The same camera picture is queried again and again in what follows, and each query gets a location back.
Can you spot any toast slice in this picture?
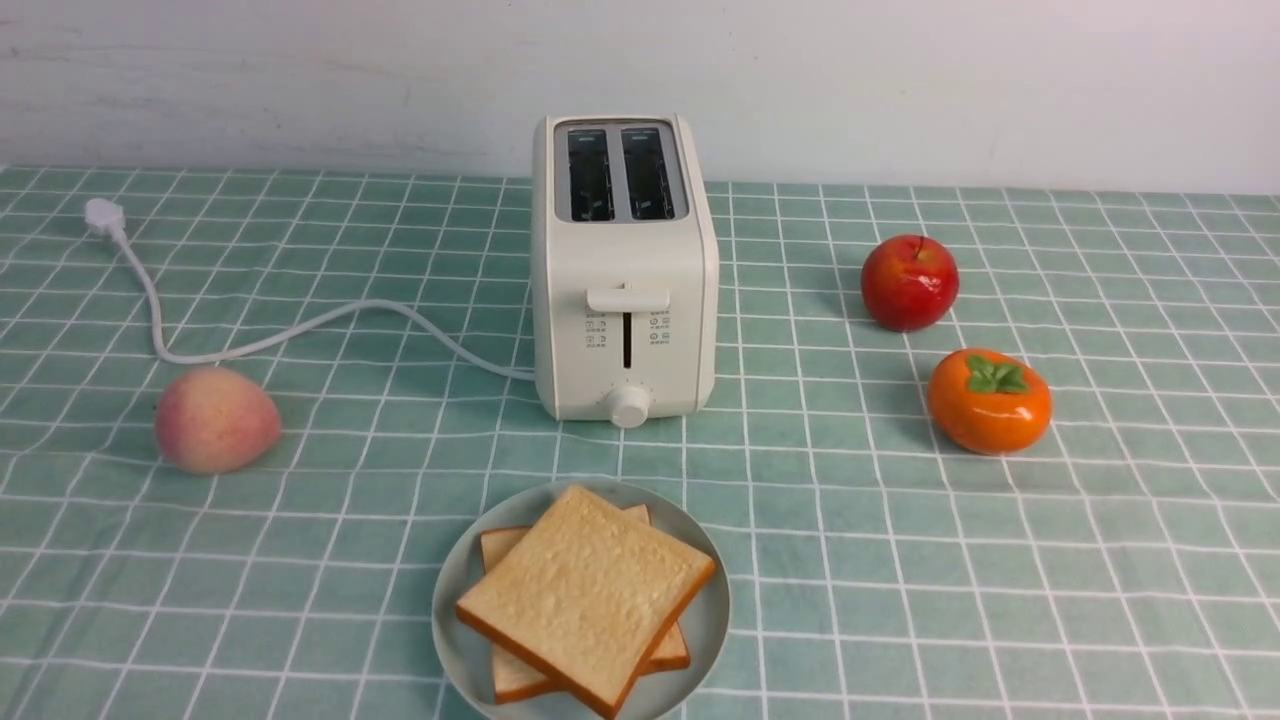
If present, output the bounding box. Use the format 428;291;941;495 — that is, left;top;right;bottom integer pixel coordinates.
454;484;718;719
479;527;692;705

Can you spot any white two-slot toaster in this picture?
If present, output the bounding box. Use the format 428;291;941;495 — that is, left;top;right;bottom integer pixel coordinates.
529;114;721;429

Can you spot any red apple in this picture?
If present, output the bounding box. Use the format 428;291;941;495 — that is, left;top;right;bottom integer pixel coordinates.
860;234;960;333

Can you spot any light blue round plate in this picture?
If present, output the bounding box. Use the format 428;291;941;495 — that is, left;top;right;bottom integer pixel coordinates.
431;480;732;719

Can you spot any orange persimmon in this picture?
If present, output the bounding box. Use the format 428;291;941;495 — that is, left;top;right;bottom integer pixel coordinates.
925;347;1053;456

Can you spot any pink peach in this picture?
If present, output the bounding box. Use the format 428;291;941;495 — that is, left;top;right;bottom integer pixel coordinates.
154;366;282;475

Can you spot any green checkered tablecloth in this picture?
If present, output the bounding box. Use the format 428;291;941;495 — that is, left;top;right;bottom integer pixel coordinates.
1;167;1279;719

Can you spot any white power cord with plug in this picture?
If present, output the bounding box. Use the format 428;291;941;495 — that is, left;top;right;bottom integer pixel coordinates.
83;199;538;383

